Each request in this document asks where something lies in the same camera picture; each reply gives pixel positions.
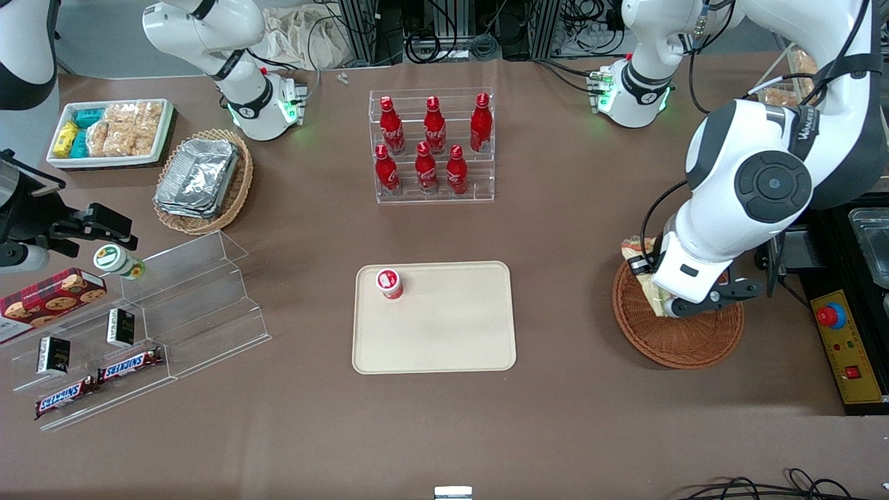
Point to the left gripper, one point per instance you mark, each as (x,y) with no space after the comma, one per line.
(658,255)

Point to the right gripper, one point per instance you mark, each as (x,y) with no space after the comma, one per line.
(26,212)

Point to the triangle sandwich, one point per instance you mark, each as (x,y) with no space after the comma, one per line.
(637,246)

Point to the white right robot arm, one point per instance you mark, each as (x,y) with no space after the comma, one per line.
(208,35)

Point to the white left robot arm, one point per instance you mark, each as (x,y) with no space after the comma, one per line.
(771,184)

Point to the round brown wicker basket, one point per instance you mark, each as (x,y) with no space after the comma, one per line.
(680,344)

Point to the white rectangular snack tray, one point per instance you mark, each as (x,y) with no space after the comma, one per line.
(62,161)

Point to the oval tan wicker basket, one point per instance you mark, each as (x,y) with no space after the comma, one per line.
(236,194)

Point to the beige plastic tray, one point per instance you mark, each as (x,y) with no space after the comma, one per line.
(444,333)

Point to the white cup with green lid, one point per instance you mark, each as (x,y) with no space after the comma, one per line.
(114,260)

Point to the red plaid cookie box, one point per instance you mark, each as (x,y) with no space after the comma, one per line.
(48,302)

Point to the teal snack packet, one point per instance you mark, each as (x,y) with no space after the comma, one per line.
(79,144)
(89,117)

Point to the clear bag of rice crackers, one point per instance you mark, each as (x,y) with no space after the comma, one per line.
(147,128)
(98,139)
(120,132)

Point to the small black box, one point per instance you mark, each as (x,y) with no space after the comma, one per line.
(120,328)
(53,355)

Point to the yellow snack packet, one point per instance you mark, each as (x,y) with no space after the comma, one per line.
(65,139)

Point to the stacked aluminium foil containers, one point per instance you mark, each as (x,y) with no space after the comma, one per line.
(198,177)

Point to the black appliance with metal pan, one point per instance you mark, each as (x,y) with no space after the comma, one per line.
(833,264)

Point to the clear acrylic step shelf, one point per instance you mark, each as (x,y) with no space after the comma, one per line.
(201,312)

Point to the Snickers chocolate bar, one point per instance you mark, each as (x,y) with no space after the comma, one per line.
(130,365)
(65,398)

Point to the yellow emergency stop control box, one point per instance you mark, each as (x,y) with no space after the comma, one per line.
(858,361)

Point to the clear bag of fried snacks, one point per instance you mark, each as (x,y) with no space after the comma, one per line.
(806,64)
(772,97)

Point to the clear acrylic bottle rack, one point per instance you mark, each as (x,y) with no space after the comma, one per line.
(479,177)

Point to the white cloth bag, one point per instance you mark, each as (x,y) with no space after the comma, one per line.
(305,38)

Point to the red cola bottle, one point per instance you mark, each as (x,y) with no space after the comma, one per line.
(456,173)
(426,170)
(387,173)
(392,128)
(435,128)
(480,125)

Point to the red cup with white lid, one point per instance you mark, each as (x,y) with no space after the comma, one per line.
(389,282)

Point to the small white block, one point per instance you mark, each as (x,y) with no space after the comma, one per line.
(453,493)

